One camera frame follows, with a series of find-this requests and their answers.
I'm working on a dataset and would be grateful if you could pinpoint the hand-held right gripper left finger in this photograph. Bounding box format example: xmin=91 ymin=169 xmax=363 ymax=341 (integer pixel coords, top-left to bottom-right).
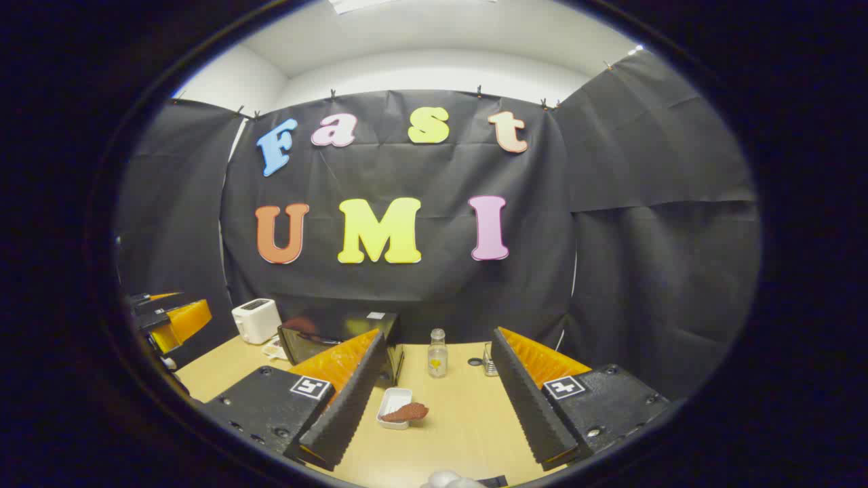
xmin=202 ymin=329 xmax=389 ymax=472

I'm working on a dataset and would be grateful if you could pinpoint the white toaster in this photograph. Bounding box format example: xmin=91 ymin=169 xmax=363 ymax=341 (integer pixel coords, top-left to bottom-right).
xmin=231 ymin=298 xmax=282 ymax=345

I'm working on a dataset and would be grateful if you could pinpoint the black backdrop cloth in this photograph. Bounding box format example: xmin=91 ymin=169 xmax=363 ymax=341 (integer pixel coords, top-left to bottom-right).
xmin=115 ymin=49 xmax=762 ymax=401

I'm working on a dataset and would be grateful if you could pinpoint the black electric oven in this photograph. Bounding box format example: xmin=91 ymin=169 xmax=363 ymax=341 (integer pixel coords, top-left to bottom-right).
xmin=278 ymin=312 xmax=406 ymax=387

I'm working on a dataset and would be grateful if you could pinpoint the row of black cloth clips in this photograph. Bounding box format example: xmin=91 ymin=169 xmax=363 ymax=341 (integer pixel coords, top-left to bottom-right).
xmin=173 ymin=60 xmax=614 ymax=121

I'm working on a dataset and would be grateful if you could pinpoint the clear glass bottle yellow label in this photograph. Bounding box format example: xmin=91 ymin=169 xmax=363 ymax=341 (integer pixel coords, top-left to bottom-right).
xmin=427 ymin=329 xmax=449 ymax=379

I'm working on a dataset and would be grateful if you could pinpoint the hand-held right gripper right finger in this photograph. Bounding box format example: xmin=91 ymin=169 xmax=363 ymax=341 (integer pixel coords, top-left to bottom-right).
xmin=491 ymin=327 xmax=672 ymax=472

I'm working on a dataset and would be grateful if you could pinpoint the white rectangular dish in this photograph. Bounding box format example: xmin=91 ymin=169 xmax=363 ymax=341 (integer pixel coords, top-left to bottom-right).
xmin=376 ymin=387 xmax=413 ymax=430

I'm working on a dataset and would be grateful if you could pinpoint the large ceiling light panel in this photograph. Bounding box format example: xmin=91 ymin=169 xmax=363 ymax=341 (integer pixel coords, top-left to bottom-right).
xmin=329 ymin=0 xmax=395 ymax=15

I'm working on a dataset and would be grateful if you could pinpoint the brown meat piece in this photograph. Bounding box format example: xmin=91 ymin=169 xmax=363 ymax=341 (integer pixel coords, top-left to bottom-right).
xmin=380 ymin=402 xmax=429 ymax=424

